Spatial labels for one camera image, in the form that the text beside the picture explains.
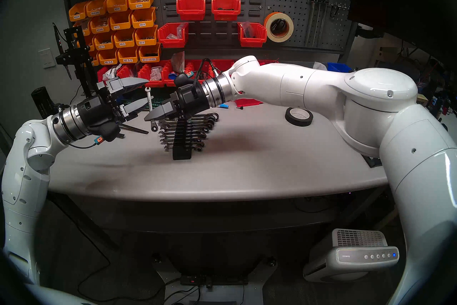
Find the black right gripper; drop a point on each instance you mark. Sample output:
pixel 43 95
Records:
pixel 191 100

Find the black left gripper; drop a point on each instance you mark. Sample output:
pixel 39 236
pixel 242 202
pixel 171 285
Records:
pixel 96 115

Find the black wrench holder case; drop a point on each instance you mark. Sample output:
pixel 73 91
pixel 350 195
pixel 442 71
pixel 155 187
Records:
pixel 182 152

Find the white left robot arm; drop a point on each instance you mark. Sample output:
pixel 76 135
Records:
pixel 25 172

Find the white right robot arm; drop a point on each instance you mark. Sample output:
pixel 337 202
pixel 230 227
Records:
pixel 321 86

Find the green cutting mat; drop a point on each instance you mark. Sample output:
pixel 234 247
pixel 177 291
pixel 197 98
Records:
pixel 160 97

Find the black steel clamp bar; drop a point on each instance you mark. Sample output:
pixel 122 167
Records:
pixel 135 128

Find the white plastic bag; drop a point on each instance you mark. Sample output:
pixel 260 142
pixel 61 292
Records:
pixel 111 72

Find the clear bag of screws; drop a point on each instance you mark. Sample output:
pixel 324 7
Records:
pixel 156 73

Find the blue plastic cap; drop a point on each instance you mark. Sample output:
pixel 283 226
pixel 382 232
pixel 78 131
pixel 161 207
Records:
pixel 173 75

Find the yellow bin labelled M2.5-5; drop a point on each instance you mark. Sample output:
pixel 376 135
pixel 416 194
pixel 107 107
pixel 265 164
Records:
pixel 127 55

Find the yellow bin labelled HEX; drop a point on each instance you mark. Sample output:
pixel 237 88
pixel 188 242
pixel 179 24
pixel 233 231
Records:
pixel 149 53

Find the yellow bin labelled M2.5-6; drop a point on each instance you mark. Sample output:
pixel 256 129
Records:
pixel 108 56

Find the medium chrome ratchet wrench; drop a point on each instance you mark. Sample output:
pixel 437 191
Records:
pixel 203 138
pixel 205 135
pixel 202 142

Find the large chrome ratchet wrench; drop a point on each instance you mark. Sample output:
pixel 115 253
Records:
pixel 211 121
pixel 209 125

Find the largest chrome ratchet wrench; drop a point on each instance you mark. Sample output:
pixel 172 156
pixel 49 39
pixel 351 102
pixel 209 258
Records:
pixel 213 116

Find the bagged user manual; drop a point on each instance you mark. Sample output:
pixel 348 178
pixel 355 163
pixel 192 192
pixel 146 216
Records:
pixel 177 62

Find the yellow bin labelled M3-8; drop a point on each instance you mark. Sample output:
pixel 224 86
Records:
pixel 124 38

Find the yellow bin labelled M3-6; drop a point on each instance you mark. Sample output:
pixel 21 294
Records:
pixel 145 35

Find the yellow bin labelled M3-12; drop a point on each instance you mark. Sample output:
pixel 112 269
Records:
pixel 103 41

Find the black soldering tool stand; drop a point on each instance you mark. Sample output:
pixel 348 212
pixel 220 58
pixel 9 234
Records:
pixel 75 54

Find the yellow bin labelled M4-6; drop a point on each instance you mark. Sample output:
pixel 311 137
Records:
pixel 120 21

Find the yellow bin labelled M4X4X6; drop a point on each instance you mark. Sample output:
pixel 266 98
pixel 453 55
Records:
pixel 100 24

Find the yellow bin labelled M3-4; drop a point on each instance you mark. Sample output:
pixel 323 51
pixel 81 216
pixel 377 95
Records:
pixel 143 17

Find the clear plastic parts bag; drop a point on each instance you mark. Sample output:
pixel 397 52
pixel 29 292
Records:
pixel 247 28
pixel 178 31

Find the black ribbed cylinder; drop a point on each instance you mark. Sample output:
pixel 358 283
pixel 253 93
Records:
pixel 41 98

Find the black soldering pen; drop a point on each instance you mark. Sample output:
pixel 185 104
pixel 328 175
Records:
pixel 58 40

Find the black tape roll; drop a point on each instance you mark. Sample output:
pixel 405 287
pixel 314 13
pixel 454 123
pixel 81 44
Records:
pixel 289 118

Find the cream masking tape roll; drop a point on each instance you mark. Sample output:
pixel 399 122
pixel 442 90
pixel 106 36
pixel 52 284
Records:
pixel 271 18

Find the black power strip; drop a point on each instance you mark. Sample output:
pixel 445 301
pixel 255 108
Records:
pixel 214 280

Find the blue plastic bin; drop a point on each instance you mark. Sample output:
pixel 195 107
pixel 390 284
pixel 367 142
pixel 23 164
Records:
pixel 339 66

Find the black angled stand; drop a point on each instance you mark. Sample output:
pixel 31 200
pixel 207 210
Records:
pixel 371 162

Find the white air purifier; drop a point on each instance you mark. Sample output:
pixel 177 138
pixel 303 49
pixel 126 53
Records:
pixel 351 258

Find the red wall-hung parts bin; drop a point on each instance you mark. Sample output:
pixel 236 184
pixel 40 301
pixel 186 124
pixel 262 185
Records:
pixel 171 40
pixel 254 40
pixel 191 9
pixel 225 9

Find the white wall switch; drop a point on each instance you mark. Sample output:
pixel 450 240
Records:
pixel 46 58

